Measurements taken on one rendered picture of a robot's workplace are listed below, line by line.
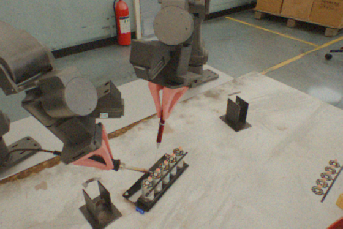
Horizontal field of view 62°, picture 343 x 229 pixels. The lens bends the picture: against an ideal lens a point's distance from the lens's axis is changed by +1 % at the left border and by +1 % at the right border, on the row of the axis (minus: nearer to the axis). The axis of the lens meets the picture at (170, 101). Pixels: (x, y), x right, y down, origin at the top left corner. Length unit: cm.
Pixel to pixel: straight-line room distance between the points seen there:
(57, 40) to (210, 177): 273
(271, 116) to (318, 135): 14
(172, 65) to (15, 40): 25
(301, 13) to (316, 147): 344
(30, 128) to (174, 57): 56
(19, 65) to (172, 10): 24
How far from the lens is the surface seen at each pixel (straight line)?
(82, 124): 49
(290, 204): 70
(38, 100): 48
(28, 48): 49
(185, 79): 50
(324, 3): 409
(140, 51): 45
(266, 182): 72
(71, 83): 43
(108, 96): 47
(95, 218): 63
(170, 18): 44
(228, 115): 86
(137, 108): 92
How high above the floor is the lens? 127
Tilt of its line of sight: 33 degrees down
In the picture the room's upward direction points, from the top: straight up
